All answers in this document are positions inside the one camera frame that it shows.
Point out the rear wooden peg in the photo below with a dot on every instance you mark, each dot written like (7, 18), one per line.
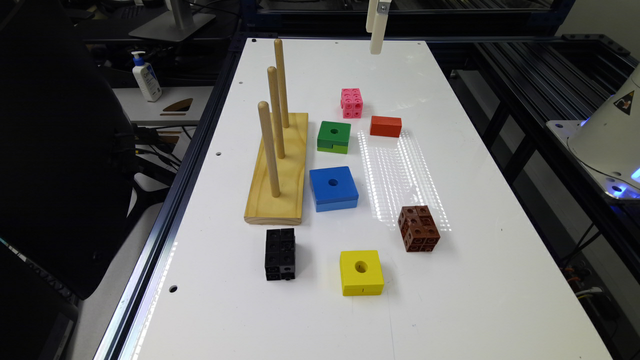
(281, 78)

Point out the yellow square block with hole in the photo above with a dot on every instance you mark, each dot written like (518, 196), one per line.
(361, 273)

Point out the wooden peg base board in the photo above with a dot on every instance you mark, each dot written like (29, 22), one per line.
(264, 209)

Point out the front wooden peg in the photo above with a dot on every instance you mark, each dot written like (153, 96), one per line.
(269, 147)

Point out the black studded block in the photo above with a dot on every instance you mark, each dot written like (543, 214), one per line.
(280, 254)

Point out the red rectangular block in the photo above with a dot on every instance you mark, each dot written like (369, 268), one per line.
(386, 126)

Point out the white pump lotion bottle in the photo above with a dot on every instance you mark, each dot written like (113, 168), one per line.
(146, 78)

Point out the green square block with hole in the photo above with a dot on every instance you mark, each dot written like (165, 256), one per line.
(333, 137)

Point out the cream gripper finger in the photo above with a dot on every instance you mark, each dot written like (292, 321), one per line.
(377, 36)
(371, 14)

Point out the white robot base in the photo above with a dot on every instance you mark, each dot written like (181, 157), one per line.
(606, 144)

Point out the middle wooden peg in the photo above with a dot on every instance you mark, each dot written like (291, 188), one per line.
(276, 112)

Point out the black office chair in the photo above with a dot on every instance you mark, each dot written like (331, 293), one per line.
(67, 148)

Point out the pink studded cube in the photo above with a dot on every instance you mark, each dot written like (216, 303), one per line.
(351, 103)

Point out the brown studded cube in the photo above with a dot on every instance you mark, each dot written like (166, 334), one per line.
(418, 230)

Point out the grey monitor stand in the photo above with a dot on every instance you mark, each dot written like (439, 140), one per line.
(176, 24)

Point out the blue square block with hole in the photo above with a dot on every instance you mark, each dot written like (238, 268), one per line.
(333, 189)

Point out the wooden peg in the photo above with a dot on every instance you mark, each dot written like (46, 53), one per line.
(276, 112)
(281, 78)
(269, 147)

